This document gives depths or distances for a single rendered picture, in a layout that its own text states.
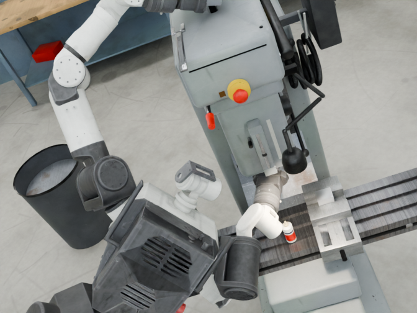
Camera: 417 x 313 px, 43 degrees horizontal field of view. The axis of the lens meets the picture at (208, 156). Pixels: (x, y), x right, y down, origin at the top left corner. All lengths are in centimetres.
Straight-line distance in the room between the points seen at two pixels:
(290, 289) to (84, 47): 120
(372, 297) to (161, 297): 161
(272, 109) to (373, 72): 276
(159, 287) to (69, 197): 233
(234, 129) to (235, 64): 33
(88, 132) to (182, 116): 323
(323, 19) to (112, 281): 109
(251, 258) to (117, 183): 41
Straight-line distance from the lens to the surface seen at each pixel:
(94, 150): 137
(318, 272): 212
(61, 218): 369
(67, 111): 138
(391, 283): 304
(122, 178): 133
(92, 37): 141
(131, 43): 553
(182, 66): 133
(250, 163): 176
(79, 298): 149
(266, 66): 141
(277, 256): 210
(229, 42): 137
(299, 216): 220
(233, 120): 164
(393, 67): 438
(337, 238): 200
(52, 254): 407
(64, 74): 137
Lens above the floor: 255
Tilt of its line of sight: 39 degrees down
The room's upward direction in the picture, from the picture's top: 25 degrees counter-clockwise
